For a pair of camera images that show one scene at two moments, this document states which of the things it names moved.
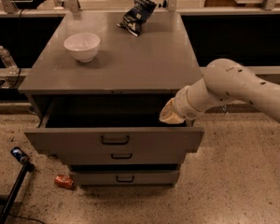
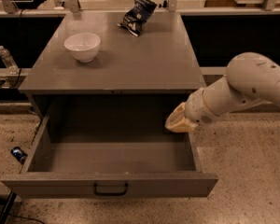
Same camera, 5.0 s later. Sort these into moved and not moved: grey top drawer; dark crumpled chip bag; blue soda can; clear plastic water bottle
Moved: grey top drawer
Not moved: dark crumpled chip bag; blue soda can; clear plastic water bottle
